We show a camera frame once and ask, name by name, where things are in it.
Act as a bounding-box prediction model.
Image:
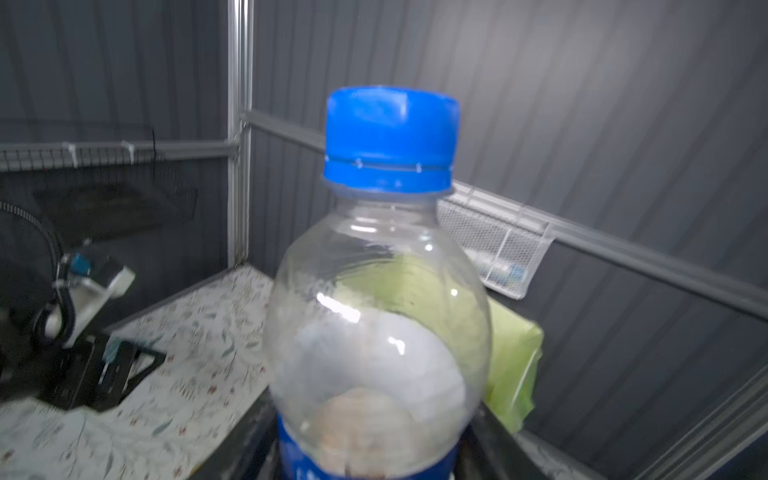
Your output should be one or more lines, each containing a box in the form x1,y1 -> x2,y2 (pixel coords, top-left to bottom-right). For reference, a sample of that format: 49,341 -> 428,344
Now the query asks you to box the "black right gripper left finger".
188,389 -> 279,480

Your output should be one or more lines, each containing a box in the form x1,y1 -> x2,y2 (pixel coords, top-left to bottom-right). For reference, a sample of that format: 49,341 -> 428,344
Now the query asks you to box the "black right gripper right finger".
467,403 -> 547,480

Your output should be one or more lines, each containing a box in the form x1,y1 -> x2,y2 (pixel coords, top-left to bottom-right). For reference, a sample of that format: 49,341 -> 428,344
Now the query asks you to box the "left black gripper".
1,334 -> 166,412

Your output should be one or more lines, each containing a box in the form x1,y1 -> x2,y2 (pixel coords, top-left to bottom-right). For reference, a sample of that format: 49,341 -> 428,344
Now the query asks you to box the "blue label bottle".
264,86 -> 492,479

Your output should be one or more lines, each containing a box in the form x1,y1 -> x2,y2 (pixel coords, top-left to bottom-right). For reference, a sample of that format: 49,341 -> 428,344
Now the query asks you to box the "green bin liner bag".
335,257 -> 545,434

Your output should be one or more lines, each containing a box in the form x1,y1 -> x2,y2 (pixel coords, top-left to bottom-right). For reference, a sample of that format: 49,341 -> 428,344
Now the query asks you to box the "black corrugated cable hose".
0,200 -> 76,355

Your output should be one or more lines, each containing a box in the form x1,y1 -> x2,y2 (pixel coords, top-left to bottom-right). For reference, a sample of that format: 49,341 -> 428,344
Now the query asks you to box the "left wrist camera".
40,252 -> 136,348

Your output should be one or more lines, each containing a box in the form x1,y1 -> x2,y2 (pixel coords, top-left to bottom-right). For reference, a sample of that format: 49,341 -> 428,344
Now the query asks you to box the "black wire basket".
1,132 -> 198,245

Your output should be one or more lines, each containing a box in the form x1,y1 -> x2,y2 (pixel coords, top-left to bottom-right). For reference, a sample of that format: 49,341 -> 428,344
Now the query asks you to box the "white wire mesh basket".
438,182 -> 554,300

